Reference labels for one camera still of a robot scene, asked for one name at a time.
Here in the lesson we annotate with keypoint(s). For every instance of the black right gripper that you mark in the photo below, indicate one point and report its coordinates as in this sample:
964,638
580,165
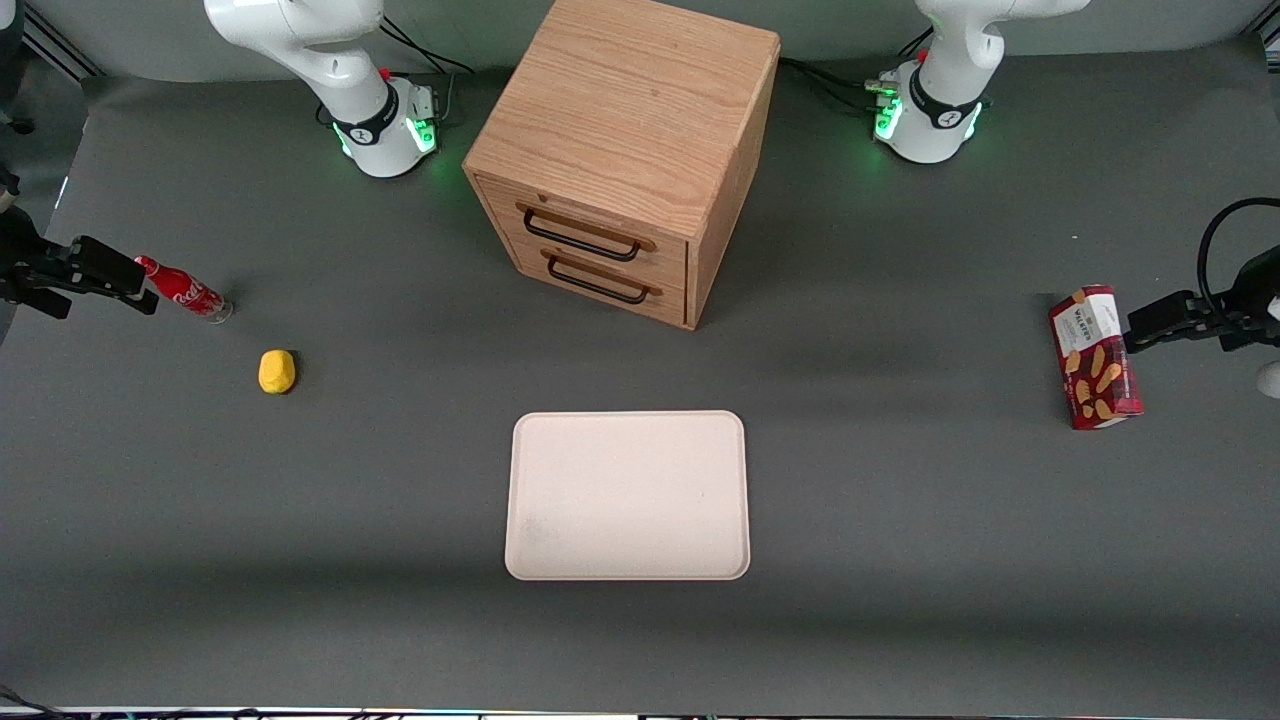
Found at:
18,255

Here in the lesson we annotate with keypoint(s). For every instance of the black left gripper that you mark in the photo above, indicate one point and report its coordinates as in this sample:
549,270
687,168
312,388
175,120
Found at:
1250,306

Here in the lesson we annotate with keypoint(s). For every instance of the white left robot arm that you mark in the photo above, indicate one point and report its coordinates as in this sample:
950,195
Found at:
945,100

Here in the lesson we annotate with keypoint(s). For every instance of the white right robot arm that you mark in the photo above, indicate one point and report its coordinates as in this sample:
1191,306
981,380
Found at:
335,60

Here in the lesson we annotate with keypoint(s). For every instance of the red coke bottle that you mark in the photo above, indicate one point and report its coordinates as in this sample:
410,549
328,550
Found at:
185,293

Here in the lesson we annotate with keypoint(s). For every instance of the cream rectangular tray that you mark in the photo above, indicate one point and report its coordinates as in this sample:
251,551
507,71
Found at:
627,495

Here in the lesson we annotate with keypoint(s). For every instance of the white rounded object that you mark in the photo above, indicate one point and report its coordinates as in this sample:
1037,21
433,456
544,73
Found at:
1271,380

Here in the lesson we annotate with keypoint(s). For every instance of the red tartan shortbread box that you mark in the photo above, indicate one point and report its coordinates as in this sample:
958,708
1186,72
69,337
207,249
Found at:
1095,360

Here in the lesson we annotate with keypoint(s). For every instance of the yellow lemon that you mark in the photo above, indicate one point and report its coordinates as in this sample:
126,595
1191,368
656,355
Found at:
277,372

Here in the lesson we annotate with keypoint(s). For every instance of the dark grey table cover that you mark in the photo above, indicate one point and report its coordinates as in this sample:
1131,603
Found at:
400,500

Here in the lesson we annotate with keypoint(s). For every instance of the wooden drawer front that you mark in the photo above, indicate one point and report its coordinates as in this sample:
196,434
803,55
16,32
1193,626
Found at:
670,258
672,302

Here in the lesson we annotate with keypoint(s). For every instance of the brown wooden board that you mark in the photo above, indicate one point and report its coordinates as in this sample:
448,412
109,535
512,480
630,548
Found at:
630,110

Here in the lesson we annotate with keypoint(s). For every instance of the aluminium frame rail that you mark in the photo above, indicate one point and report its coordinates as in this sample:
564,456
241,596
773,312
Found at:
1268,38
60,45

